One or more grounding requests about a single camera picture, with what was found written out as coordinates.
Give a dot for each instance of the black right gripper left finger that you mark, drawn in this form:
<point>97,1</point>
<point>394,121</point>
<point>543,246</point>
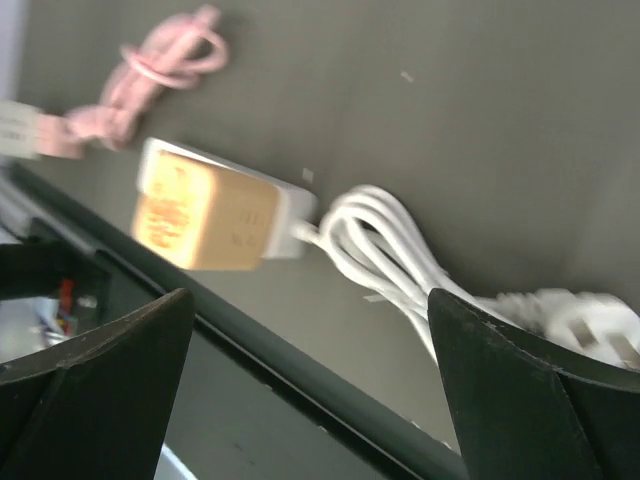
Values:
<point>97,406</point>

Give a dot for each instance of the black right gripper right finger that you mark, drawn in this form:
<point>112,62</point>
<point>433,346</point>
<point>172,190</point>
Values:
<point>525,408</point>

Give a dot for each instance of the orange cube plug adapter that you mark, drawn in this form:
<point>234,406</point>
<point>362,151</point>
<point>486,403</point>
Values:
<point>204,217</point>

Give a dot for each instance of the white power strip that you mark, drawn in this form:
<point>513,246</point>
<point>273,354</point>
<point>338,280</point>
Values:
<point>296,204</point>

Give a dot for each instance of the pink power strip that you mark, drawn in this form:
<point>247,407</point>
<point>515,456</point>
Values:
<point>54,139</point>

